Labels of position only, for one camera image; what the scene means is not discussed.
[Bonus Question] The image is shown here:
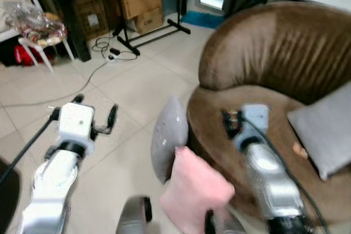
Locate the grey square pillow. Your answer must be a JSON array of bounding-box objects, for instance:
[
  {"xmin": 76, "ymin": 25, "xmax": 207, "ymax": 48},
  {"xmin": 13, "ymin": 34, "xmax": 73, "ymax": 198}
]
[{"xmin": 287, "ymin": 82, "xmax": 351, "ymax": 181}]

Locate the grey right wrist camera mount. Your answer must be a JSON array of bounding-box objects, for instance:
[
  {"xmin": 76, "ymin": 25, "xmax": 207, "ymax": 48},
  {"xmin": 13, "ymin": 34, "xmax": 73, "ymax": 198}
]
[{"xmin": 241, "ymin": 104, "xmax": 271, "ymax": 150}]

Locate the black stand foot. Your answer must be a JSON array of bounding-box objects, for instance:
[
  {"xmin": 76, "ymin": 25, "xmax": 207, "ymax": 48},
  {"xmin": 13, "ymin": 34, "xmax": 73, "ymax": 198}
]
[{"xmin": 112, "ymin": 19, "xmax": 191, "ymax": 56}]

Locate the grey right robot leg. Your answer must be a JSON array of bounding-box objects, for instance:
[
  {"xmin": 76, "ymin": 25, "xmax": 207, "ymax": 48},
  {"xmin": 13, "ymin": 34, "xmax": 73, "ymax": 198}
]
[{"xmin": 205, "ymin": 209, "xmax": 245, "ymax": 234}]

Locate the pink pillow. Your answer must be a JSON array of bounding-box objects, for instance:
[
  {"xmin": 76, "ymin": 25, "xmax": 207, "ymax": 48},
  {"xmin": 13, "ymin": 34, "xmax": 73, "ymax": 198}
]
[{"xmin": 159, "ymin": 146, "xmax": 236, "ymax": 234}]

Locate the red bag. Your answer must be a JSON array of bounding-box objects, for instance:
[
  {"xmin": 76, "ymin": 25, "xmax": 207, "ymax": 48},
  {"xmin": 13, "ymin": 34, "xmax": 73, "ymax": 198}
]
[{"xmin": 14, "ymin": 44, "xmax": 55, "ymax": 67}]

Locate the grey oval pillow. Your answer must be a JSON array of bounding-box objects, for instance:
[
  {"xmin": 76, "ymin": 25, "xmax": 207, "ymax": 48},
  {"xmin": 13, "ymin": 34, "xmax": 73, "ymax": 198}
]
[{"xmin": 150, "ymin": 95, "xmax": 190, "ymax": 185}]

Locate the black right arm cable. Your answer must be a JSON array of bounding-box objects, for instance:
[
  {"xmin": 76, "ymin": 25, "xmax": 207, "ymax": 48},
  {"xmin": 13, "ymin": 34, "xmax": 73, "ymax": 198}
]
[{"xmin": 247, "ymin": 118, "xmax": 331, "ymax": 234}]

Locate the clear plastic bag of goods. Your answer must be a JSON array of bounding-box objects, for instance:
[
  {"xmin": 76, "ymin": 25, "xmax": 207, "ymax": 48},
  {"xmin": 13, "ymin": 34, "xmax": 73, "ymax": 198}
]
[{"xmin": 3, "ymin": 1, "xmax": 67, "ymax": 47}]

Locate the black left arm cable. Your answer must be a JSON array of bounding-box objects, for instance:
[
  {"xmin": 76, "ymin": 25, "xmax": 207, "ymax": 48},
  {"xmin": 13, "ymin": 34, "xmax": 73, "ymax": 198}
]
[{"xmin": 0, "ymin": 108, "xmax": 60, "ymax": 185}]

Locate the dark brown cardboard box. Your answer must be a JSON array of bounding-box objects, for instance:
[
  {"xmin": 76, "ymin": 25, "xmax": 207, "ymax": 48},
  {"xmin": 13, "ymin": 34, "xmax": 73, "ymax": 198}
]
[{"xmin": 73, "ymin": 0, "xmax": 110, "ymax": 41}]

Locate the white plastic chair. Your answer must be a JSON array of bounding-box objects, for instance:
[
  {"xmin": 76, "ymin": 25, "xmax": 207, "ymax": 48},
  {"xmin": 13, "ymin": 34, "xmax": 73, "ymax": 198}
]
[{"xmin": 16, "ymin": 23, "xmax": 76, "ymax": 74}]

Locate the blue floor mat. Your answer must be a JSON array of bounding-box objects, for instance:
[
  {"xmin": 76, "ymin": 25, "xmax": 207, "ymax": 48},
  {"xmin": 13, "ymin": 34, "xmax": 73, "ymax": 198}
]
[{"xmin": 181, "ymin": 10, "xmax": 225, "ymax": 30}]

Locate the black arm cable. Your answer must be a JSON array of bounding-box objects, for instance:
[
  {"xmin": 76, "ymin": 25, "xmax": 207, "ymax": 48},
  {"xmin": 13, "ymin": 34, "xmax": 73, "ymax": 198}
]
[
  {"xmin": 0, "ymin": 108, "xmax": 60, "ymax": 185},
  {"xmin": 247, "ymin": 118, "xmax": 331, "ymax": 234}
]

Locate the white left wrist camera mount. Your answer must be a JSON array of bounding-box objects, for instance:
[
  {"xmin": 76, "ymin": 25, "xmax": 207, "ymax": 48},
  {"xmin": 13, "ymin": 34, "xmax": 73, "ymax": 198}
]
[{"xmin": 57, "ymin": 102, "xmax": 95, "ymax": 142}]

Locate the grey left robot leg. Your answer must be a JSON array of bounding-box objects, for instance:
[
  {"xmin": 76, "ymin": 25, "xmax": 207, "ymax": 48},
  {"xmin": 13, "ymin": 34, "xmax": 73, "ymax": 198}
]
[{"xmin": 115, "ymin": 196, "xmax": 153, "ymax": 234}]

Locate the small light cardboard box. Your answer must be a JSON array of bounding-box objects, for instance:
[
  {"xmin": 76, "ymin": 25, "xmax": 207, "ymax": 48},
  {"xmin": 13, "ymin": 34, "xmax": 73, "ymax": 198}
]
[{"xmin": 132, "ymin": 8, "xmax": 165, "ymax": 35}]

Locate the black rounded object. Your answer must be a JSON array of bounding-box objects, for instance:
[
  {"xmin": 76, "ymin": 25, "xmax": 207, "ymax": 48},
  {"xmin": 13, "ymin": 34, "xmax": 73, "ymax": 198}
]
[{"xmin": 0, "ymin": 157, "xmax": 22, "ymax": 230}]

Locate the grey robot leg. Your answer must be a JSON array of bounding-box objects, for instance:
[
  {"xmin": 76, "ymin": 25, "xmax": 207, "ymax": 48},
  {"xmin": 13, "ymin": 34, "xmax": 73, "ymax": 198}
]
[
  {"xmin": 115, "ymin": 196, "xmax": 153, "ymax": 234},
  {"xmin": 205, "ymin": 209, "xmax": 245, "ymax": 234}
]

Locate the grey floor cable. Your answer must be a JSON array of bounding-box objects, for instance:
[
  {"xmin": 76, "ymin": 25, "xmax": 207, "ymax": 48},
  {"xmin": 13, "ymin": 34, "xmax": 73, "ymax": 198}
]
[{"xmin": 0, "ymin": 59, "xmax": 110, "ymax": 109}]

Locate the brown velvet sofa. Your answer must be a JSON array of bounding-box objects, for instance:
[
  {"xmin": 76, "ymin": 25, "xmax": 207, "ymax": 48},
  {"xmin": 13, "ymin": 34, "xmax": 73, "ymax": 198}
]
[{"xmin": 186, "ymin": 1, "xmax": 351, "ymax": 229}]

